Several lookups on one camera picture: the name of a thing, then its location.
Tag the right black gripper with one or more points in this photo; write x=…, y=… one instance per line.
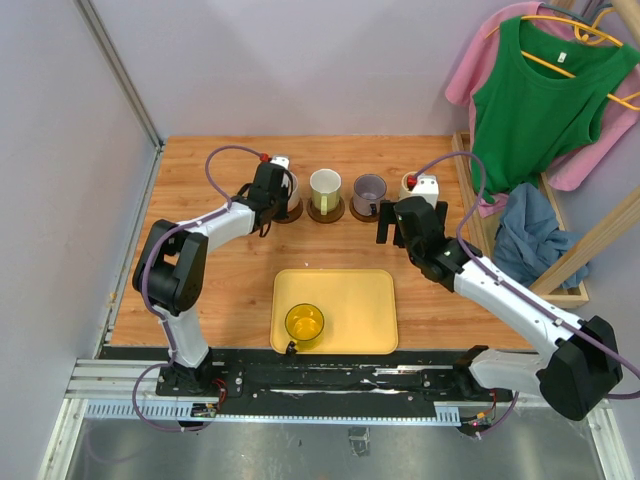
x=387, y=217

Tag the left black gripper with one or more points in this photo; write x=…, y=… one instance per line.
x=281, y=213

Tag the cream cup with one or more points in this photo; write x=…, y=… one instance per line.
x=408, y=183

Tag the pink translucent cup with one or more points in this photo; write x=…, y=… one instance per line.
x=294, y=198

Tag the brown coaster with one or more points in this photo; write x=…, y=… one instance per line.
x=331, y=217
x=293, y=214
x=359, y=217

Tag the purple cup black handle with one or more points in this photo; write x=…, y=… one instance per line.
x=368, y=192

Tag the brown coaster top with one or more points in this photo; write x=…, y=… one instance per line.
x=359, y=217

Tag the white cup green handle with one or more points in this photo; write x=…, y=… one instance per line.
x=325, y=190

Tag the brown coaster bottom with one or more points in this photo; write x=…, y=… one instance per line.
x=331, y=217

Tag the yellow cup black handle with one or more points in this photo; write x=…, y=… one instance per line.
x=304, y=325

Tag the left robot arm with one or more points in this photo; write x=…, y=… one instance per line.
x=170, y=271

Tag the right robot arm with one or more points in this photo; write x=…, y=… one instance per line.
x=575, y=362

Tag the yellow plastic tray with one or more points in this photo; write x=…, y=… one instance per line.
x=358, y=306

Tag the blue crumpled cloth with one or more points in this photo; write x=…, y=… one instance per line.
x=529, y=239

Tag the green tank top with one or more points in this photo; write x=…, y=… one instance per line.
x=540, y=100

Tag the yellow clothes hanger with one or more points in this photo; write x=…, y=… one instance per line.
x=582, y=33

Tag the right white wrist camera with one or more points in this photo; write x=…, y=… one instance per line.
x=427, y=187

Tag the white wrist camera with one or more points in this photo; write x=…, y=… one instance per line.
x=281, y=160
x=427, y=187

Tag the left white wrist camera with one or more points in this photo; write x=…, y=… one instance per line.
x=281, y=160

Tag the wooden clothes rack frame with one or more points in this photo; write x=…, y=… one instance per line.
x=473, y=72

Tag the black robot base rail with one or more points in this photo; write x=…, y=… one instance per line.
x=418, y=387

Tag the aluminium corner post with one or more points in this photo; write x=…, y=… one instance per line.
x=98, y=30

